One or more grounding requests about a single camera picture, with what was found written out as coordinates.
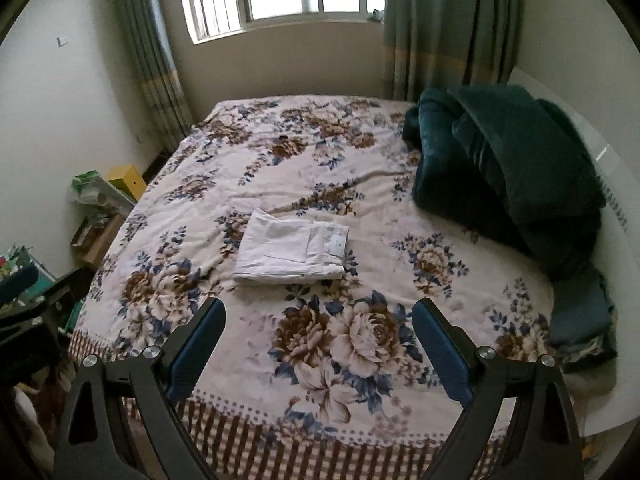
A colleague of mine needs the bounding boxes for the floral beige bed blanket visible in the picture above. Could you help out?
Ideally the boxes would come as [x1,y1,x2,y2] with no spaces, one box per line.
[70,96,553,479]

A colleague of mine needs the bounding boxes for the brown cardboard box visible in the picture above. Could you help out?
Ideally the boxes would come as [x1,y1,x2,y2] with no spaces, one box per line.
[70,214,125,270]

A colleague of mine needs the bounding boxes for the yellow box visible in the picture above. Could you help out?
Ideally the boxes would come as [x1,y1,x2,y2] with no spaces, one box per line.
[106,165,146,202]

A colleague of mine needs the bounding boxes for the green curtain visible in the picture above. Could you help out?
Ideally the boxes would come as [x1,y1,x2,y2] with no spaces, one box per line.
[383,0,524,102]
[116,0,193,152]

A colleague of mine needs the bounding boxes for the dark green plush blanket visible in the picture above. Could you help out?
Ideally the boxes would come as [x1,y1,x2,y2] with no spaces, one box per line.
[402,84,605,278]

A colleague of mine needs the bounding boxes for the green curtain right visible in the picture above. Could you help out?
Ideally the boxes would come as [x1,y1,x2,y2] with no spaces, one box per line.
[383,0,524,102]

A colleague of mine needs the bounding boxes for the green curtain left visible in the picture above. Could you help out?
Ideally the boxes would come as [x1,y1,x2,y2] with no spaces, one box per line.
[116,0,193,152]

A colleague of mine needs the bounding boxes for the white pants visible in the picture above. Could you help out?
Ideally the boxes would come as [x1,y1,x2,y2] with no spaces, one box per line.
[232,209,349,284]

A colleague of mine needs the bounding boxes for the grey blue pillow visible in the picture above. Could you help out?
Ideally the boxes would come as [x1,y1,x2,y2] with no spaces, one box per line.
[548,264,617,374]

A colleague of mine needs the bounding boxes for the green white bag clutter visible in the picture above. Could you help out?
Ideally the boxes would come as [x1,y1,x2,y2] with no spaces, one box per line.
[70,170,136,217]

